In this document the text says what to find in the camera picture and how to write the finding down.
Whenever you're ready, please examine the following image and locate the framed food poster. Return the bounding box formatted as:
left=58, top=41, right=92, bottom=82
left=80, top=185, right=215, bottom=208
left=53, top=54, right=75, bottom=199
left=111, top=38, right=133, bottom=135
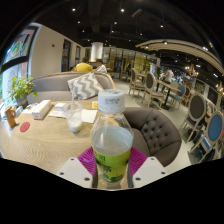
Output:
left=3, top=26, right=39, bottom=64

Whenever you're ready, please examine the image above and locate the group of ceiling lights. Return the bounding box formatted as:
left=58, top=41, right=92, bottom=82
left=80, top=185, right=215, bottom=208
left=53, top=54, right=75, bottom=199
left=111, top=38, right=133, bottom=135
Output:
left=66, top=6, right=218, bottom=51

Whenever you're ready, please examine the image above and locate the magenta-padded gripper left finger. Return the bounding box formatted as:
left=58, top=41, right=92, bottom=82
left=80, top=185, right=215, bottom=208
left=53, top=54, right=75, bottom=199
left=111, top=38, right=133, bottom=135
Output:
left=56, top=146, right=99, bottom=189

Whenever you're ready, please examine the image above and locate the grey white chevron cushion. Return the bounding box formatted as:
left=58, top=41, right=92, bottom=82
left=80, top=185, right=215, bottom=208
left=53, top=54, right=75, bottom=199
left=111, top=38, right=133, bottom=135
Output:
left=67, top=72, right=104, bottom=101

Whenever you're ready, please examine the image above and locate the white printed leaflet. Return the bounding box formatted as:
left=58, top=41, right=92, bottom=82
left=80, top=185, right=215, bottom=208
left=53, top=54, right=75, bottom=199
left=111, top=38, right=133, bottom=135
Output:
left=48, top=109, right=68, bottom=119

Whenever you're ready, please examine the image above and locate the group of dining chairs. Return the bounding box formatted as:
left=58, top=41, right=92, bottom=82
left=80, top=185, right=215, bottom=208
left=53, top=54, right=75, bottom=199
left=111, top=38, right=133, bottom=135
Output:
left=128, top=68, right=224, bottom=161

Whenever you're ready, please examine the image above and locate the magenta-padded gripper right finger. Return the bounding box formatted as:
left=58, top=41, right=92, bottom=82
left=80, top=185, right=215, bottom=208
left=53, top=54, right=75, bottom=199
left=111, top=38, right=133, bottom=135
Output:
left=127, top=146, right=168, bottom=189

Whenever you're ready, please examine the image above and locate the green-labelled clear drink bottle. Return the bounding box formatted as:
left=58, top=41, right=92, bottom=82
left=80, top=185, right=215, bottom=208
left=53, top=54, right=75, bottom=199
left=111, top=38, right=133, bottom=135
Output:
left=90, top=88, right=135, bottom=184

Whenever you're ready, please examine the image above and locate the white paper napkin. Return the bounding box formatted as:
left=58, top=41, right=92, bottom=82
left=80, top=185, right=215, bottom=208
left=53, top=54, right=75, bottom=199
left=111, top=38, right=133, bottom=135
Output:
left=80, top=108, right=98, bottom=124

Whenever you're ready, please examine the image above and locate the small blue white card box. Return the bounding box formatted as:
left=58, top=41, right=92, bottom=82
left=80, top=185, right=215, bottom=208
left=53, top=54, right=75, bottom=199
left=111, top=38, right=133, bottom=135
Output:
left=53, top=102, right=68, bottom=111

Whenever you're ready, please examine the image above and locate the flat round red coaster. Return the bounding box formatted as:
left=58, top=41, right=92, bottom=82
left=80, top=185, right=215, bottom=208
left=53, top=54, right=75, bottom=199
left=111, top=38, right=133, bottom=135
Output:
left=19, top=121, right=31, bottom=133

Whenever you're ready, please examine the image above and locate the green potted plant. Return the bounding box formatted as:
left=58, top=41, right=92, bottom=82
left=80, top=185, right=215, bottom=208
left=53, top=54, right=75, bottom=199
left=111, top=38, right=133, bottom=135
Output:
left=8, top=74, right=39, bottom=107

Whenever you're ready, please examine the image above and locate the grey curved sofa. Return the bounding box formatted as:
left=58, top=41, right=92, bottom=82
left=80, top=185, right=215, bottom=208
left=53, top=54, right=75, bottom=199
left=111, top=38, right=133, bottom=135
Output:
left=26, top=71, right=116, bottom=104

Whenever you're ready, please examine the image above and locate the white box with orange edge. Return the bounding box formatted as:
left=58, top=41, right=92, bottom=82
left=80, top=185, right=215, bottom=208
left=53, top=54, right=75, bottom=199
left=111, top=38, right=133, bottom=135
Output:
left=30, top=99, right=53, bottom=120

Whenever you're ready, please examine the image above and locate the wooden dining table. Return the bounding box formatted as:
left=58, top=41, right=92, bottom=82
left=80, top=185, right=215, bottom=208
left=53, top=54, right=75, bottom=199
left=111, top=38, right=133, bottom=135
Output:
left=156, top=79, right=181, bottom=111

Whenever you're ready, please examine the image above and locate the clear plastic cup with straw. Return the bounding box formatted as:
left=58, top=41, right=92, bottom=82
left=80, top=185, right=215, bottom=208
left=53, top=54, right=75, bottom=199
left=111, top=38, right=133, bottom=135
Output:
left=62, top=91, right=84, bottom=134

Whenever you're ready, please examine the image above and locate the grey tufted armchair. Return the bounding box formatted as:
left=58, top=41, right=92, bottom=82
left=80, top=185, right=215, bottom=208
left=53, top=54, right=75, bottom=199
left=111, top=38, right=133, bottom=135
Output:
left=123, top=106, right=183, bottom=168

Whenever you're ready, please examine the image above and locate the person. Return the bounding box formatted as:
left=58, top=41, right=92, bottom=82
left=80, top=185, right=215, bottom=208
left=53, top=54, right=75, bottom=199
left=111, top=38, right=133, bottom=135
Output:
left=94, top=58, right=108, bottom=74
left=164, top=67, right=175, bottom=84
left=73, top=56, right=94, bottom=73

